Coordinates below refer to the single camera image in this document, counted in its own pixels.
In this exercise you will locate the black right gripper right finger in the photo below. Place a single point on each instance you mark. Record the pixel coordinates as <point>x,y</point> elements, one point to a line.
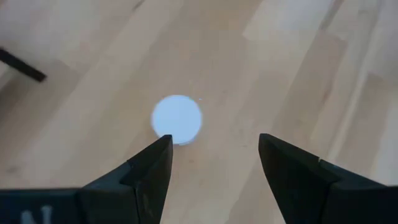
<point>298,186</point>

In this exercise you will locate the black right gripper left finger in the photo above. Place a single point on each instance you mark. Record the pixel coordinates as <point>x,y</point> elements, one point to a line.
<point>140,193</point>

